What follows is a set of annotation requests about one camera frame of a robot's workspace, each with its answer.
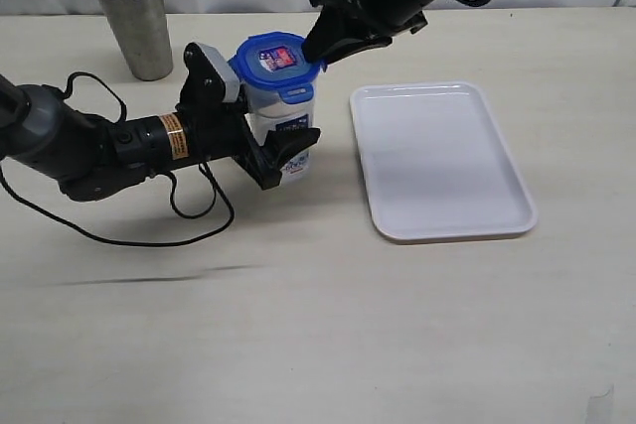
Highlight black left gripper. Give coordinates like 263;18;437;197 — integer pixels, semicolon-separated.
177;42;321;190

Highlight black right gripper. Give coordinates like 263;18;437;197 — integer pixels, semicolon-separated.
302;0;427;70

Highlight clear plastic tall container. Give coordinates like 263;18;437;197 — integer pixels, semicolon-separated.
240;75;319;183

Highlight stainless steel cup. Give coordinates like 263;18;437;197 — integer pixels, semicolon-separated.
97;0;173;81

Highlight blue plastic lid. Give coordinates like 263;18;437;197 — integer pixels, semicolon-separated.
230;32;326;105

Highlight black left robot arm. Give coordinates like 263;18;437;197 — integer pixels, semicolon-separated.
1;42;282;202

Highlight white rectangular plastic tray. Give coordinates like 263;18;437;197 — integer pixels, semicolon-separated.
349;80;539;243

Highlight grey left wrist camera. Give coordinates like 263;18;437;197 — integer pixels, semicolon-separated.
189;42;240;103

